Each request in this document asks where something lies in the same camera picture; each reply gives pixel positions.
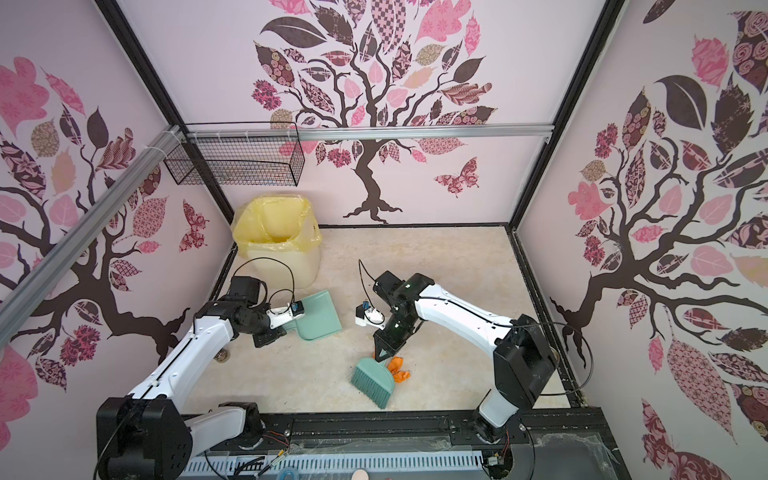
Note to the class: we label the green hand brush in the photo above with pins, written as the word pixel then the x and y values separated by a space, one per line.
pixel 373 380

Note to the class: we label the large orange paper scrap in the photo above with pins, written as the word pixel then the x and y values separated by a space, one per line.
pixel 395 368

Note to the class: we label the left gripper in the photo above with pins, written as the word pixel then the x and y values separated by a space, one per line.
pixel 271 335

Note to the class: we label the green dustpan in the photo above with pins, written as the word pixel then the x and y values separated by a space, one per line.
pixel 320 318

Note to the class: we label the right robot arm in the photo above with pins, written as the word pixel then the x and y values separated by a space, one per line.
pixel 522 359

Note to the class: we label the yellow-lined trash bin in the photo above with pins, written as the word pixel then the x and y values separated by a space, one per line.
pixel 279 238

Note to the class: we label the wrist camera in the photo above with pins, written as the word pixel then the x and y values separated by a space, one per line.
pixel 367 315
pixel 292 312

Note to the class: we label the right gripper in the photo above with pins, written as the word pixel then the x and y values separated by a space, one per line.
pixel 390 346

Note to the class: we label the aluminium rail left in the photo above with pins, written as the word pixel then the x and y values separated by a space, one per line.
pixel 19 306

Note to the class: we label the black base frame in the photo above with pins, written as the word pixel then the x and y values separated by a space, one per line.
pixel 538 444

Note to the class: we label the black wire basket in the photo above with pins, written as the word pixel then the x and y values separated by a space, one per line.
pixel 260 153

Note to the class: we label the aluminium rail back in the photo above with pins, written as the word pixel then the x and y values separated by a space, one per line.
pixel 372 132

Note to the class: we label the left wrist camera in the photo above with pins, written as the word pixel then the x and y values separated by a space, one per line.
pixel 292 312

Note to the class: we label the aluminium rail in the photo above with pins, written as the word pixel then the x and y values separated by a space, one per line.
pixel 19 306
pixel 372 132

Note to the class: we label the white slotted cable duct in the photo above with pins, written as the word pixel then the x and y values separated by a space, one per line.
pixel 316 466

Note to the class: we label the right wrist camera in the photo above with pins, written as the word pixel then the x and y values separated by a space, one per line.
pixel 367 315

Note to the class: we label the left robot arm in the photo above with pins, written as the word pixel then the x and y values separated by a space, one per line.
pixel 144 435

